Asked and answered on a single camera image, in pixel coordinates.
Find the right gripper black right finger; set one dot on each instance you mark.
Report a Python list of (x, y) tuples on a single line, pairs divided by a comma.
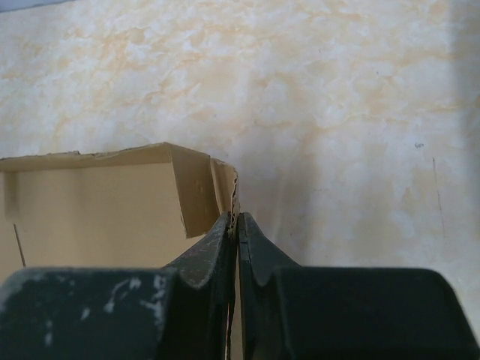
[(290, 311)]

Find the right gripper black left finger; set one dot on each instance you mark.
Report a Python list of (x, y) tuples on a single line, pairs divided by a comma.
[(178, 311)]

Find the brown cardboard box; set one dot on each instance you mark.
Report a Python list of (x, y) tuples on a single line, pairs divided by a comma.
[(138, 208)]

